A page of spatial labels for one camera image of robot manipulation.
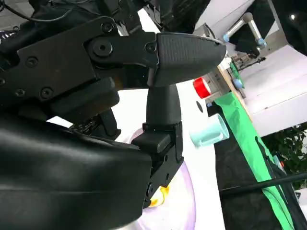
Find green cloth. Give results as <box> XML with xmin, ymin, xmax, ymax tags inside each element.
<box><xmin>214</xmin><ymin>92</ymin><xmax>297</xmax><ymax>230</ymax></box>

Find black rod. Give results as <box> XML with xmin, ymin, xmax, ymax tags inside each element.
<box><xmin>220</xmin><ymin>172</ymin><xmax>307</xmax><ymax>195</ymax></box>

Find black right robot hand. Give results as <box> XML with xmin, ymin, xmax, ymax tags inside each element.
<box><xmin>0</xmin><ymin>15</ymin><xmax>227</xmax><ymax>230</ymax></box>

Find red tape roll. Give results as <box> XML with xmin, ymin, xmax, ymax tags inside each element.
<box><xmin>193</xmin><ymin>76</ymin><xmax>212</xmax><ymax>99</ymax></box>

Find orange and white bread roll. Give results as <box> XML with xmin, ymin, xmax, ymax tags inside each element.
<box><xmin>148</xmin><ymin>185</ymin><xmax>170</xmax><ymax>208</ymax></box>

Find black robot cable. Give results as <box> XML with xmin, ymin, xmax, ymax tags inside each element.
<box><xmin>0</xmin><ymin>0</ymin><xmax>75</xmax><ymax>23</ymax></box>

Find black table skirt cloth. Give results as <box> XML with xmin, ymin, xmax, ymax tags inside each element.
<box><xmin>207</xmin><ymin>109</ymin><xmax>288</xmax><ymax>230</ymax></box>

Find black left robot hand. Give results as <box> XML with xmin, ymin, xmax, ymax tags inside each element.
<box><xmin>103</xmin><ymin>0</ymin><xmax>212</xmax><ymax>35</ymax></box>

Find pale green mug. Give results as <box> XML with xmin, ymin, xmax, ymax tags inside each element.
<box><xmin>189</xmin><ymin>113</ymin><xmax>230</xmax><ymax>147</ymax></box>

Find white partition panel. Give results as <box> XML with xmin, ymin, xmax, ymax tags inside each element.
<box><xmin>239</xmin><ymin>45</ymin><xmax>307</xmax><ymax>137</ymax></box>

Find lilac plate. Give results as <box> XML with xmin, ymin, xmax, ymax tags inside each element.
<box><xmin>119</xmin><ymin>126</ymin><xmax>197</xmax><ymax>230</ymax></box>

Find green potted plant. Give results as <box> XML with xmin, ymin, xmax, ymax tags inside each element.
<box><xmin>261</xmin><ymin>123</ymin><xmax>307</xmax><ymax>191</ymax></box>

